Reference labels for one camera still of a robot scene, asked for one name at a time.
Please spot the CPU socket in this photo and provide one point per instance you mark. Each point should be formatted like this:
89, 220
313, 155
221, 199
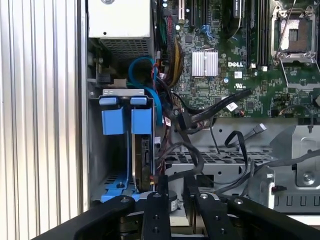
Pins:
297, 32

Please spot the grey metal bracket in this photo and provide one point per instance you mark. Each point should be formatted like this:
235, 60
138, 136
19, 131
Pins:
307, 150

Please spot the grey power supply unit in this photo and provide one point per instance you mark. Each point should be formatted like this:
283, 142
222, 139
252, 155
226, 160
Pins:
120, 17

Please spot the thin metal locking lever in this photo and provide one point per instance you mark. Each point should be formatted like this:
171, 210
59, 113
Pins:
287, 25

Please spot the black expansion slot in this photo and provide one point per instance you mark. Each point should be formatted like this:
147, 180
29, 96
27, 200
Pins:
192, 12

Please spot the perforated metal drive cage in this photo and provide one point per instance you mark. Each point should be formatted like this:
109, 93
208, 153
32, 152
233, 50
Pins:
225, 172

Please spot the hard disk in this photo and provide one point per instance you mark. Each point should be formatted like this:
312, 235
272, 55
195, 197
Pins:
141, 117

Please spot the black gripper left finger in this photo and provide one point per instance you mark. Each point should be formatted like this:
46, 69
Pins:
157, 220

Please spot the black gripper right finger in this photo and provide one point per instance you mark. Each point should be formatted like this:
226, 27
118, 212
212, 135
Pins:
212, 220

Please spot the white expansion slot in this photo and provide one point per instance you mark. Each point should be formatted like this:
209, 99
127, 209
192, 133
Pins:
181, 10

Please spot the green motherboard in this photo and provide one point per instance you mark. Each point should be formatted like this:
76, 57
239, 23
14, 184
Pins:
262, 97

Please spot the silver finned heat sink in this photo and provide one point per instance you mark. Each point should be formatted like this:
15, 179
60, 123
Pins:
205, 62

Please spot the black open PC case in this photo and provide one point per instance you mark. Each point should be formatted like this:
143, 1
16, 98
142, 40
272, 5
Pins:
83, 100

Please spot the metal disk bay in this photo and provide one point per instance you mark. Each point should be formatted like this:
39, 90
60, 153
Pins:
100, 155

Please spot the metal socket cover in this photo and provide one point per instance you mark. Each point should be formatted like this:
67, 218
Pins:
303, 86

